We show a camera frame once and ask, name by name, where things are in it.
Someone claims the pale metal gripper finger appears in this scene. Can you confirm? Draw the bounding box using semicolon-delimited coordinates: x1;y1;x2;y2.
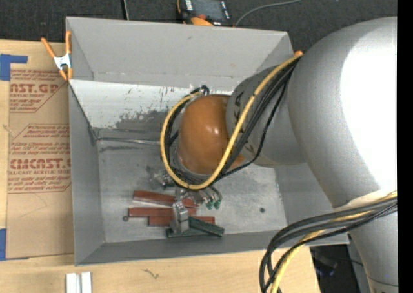
179;207;190;234
170;201;181;234

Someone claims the dark green flat block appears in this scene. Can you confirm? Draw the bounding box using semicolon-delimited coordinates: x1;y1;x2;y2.
165;228;223;239
188;216;225;237

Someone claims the red-brown flat block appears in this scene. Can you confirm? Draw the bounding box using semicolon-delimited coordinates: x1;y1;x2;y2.
127;207;198;219
147;214;216;227
133;190;199;209

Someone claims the grey metal bin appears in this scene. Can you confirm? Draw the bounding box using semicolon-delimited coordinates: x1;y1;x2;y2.
65;16;351;267

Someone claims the brown cardboard board, red print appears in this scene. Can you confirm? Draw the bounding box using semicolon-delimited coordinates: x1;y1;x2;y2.
0;39;76;262

